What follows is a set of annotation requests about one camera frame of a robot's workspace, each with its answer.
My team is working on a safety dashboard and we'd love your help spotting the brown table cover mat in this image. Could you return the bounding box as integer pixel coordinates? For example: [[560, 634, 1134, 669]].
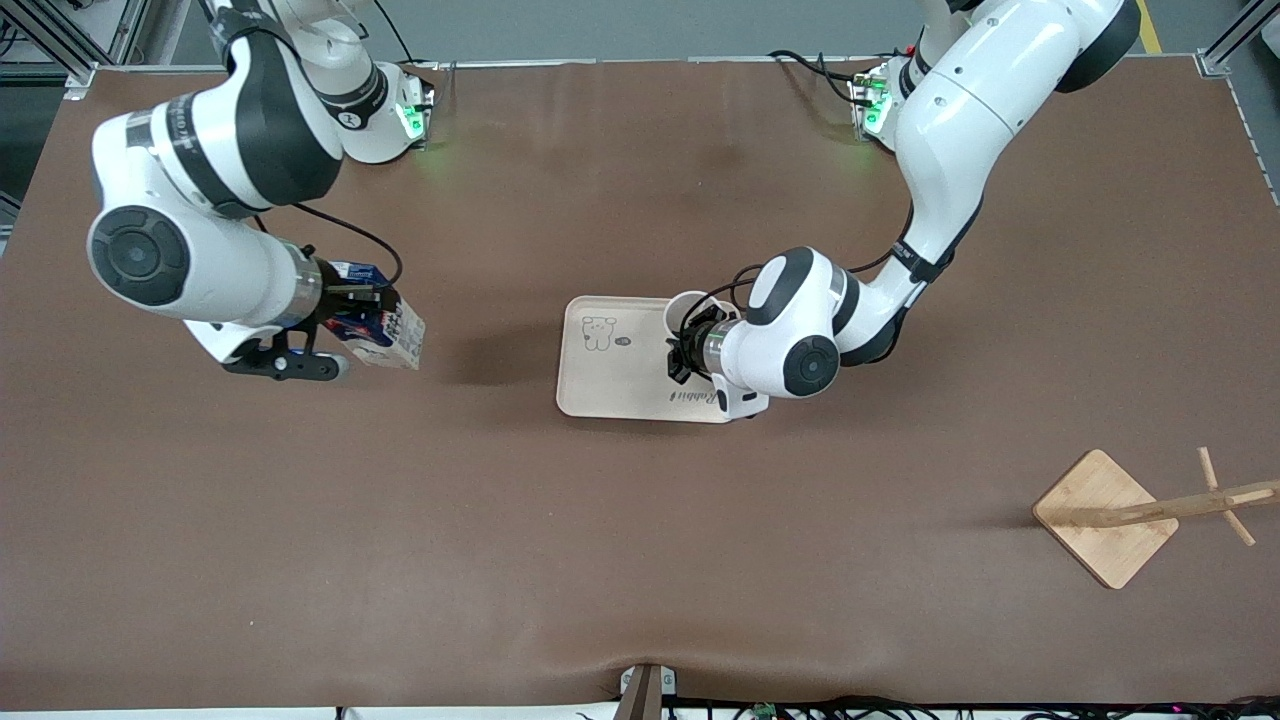
[[0, 55, 1280, 713]]

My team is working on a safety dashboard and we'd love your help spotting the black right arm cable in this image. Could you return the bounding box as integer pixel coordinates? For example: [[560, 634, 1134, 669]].
[[290, 203, 403, 286]]

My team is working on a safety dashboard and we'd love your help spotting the white smiley mug black handle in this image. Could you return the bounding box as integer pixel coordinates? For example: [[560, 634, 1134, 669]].
[[664, 291, 741, 346]]

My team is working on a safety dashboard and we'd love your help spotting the cream tray with rabbit print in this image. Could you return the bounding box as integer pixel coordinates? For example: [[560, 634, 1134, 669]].
[[556, 296, 743, 424]]

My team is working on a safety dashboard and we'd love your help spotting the thin black cable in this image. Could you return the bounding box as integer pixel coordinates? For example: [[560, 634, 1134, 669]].
[[375, 0, 416, 63]]

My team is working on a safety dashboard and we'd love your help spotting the black cable at arm base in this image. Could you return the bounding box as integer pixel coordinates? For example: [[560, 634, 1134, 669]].
[[768, 50, 871, 106]]

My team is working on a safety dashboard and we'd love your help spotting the blue white milk carton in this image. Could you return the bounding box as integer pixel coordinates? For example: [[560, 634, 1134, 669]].
[[325, 262, 426, 371]]

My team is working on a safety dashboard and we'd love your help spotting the aluminium frame profile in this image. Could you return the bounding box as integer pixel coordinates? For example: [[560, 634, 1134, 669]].
[[0, 0, 101, 96], [1198, 0, 1280, 79]]

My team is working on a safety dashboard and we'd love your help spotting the wooden mug stand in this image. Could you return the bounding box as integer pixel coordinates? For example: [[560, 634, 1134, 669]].
[[1032, 447, 1280, 590]]

